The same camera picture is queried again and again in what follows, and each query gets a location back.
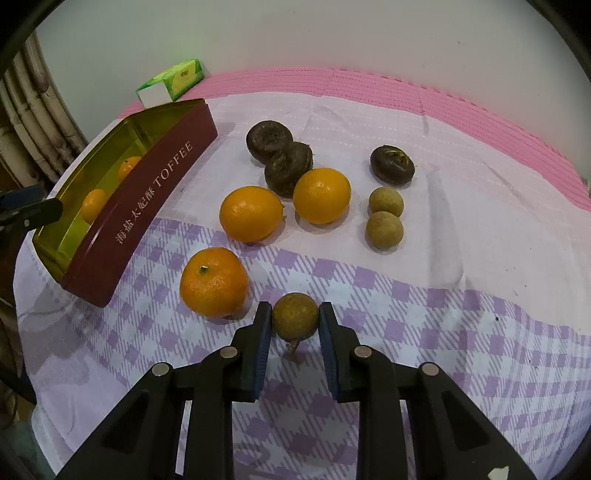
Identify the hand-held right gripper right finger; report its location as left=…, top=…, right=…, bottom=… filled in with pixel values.
left=318, top=301, right=539, bottom=480

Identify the red and gold tin box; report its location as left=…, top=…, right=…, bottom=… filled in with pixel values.
left=31, top=98, right=219, bottom=308

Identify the green tissue pack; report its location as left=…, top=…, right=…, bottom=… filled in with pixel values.
left=136, top=58, right=205, bottom=109

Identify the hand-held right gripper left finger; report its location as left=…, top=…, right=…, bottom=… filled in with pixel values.
left=55, top=301, right=273, bottom=480

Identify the pink mat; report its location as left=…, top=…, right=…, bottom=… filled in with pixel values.
left=120, top=67, right=591, bottom=213

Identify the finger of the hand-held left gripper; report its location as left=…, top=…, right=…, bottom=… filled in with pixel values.
left=0, top=185, right=43, bottom=209
left=0, top=198, right=64, bottom=229

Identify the orange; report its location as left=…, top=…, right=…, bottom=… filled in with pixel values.
left=293, top=168, right=352, bottom=226
left=117, top=155, right=143, bottom=183
left=219, top=185, right=285, bottom=244
left=81, top=188, right=109, bottom=225

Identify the orange mandarin with stem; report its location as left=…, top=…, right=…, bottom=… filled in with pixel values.
left=179, top=247, right=250, bottom=319

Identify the purple checked cloth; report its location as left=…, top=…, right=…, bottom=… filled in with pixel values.
left=14, top=90, right=591, bottom=480

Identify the dark brown water chestnut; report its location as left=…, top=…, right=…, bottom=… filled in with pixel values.
left=246, top=120, right=294, bottom=164
left=264, top=141, right=315, bottom=199
left=370, top=145, right=416, bottom=184

